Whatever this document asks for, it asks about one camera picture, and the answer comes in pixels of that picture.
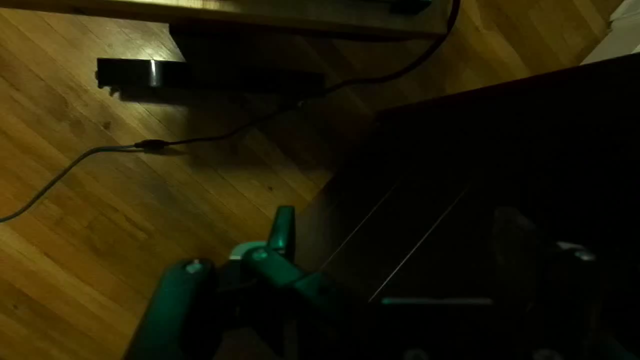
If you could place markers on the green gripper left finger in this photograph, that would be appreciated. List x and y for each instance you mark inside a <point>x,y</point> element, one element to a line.
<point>187,306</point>

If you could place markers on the dark wooden drawer cabinet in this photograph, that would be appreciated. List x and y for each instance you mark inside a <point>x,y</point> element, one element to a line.
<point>506,147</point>

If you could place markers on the black bar-shaped power strip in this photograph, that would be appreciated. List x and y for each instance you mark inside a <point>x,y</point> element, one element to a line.
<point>200,72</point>

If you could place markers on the white floor mat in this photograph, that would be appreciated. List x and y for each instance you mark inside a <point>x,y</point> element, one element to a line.
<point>620,36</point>

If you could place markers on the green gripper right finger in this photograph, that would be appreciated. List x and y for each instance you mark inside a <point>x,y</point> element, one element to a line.
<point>533,287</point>

